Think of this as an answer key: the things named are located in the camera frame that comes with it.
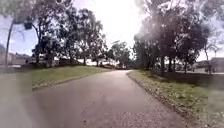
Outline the grey asphalt path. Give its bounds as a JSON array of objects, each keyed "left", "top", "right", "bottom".
[{"left": 19, "top": 69, "right": 188, "bottom": 128}]

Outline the row of trees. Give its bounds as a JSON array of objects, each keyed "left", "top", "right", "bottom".
[
  {"left": 19, "top": 0, "right": 132, "bottom": 69},
  {"left": 131, "top": 0, "right": 224, "bottom": 77}
]

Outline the grass verge with leaves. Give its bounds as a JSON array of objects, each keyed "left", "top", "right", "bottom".
[
  {"left": 127, "top": 69, "right": 224, "bottom": 128},
  {"left": 13, "top": 65, "right": 111, "bottom": 91}
]

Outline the building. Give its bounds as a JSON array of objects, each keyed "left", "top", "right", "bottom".
[
  {"left": 193, "top": 57, "right": 224, "bottom": 74},
  {"left": 0, "top": 43, "right": 33, "bottom": 67}
]

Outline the pole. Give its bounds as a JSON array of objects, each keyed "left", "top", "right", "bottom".
[{"left": 3, "top": 18, "right": 15, "bottom": 68}]

